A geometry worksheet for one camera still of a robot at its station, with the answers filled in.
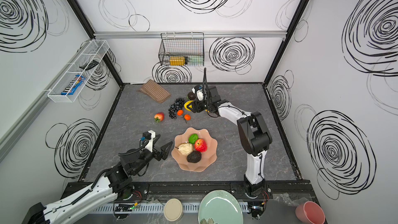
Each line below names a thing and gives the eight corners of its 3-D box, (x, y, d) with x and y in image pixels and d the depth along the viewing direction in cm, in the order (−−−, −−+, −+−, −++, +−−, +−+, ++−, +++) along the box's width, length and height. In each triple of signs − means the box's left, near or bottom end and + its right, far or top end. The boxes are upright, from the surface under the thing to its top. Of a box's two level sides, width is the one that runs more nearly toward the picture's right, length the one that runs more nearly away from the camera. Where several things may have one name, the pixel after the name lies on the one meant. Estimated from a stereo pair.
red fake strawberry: (155, 123, 100) (153, 119, 96) (156, 116, 104) (154, 112, 100) (163, 123, 100) (161, 119, 96) (164, 116, 104) (162, 112, 100)
